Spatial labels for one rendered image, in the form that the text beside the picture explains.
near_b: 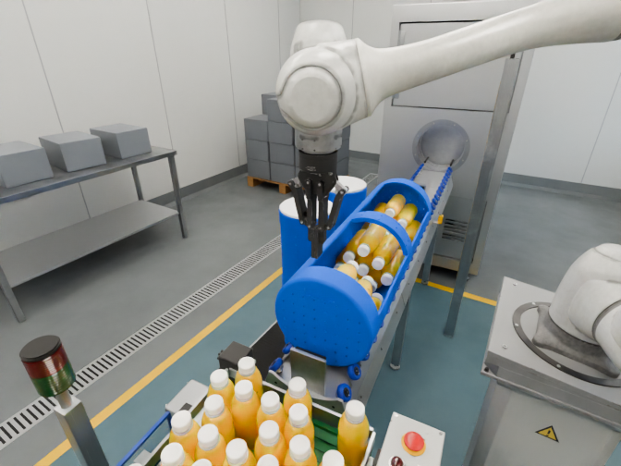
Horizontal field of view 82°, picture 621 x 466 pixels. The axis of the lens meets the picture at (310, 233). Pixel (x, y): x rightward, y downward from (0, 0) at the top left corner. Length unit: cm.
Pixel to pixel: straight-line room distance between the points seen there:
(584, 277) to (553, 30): 55
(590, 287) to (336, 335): 59
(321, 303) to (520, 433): 65
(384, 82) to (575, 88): 529
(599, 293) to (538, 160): 495
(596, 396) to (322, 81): 89
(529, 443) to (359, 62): 108
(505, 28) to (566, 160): 528
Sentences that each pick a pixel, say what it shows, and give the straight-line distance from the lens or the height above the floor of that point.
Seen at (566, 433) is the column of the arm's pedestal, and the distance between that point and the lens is 121.
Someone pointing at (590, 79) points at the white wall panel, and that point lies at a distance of 576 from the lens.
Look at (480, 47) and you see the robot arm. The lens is 61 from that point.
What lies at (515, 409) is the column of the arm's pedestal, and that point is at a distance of 119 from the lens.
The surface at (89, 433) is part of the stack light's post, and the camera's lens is 100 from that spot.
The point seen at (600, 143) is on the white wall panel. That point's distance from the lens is 588.
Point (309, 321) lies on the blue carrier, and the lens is 99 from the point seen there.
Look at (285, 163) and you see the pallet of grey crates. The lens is 472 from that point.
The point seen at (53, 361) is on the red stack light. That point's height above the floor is 124.
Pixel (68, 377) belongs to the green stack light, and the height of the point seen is 118.
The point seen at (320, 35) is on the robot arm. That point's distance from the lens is 64.
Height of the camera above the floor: 174
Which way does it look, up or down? 27 degrees down
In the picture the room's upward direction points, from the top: straight up
